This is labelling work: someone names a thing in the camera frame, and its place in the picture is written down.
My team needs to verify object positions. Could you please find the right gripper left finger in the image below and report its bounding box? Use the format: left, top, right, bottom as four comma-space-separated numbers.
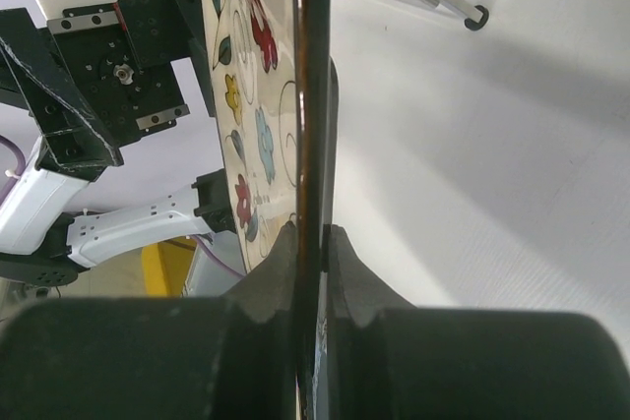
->
1, 223, 297, 419

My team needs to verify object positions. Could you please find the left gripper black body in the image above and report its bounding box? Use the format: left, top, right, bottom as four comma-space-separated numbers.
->
47, 0, 216, 146

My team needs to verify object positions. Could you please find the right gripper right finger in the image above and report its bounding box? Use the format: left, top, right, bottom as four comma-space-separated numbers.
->
327, 226, 621, 419

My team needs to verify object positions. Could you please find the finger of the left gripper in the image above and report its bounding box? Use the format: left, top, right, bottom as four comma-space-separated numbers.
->
1, 8, 124, 180

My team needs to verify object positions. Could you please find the square floral plate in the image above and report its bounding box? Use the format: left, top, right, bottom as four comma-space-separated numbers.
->
202, 0, 338, 419

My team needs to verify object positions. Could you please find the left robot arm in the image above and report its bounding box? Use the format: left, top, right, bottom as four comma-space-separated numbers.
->
1, 0, 235, 288

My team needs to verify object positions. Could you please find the yellow object in background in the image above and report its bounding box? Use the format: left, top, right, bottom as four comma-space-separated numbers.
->
141, 237, 196, 297

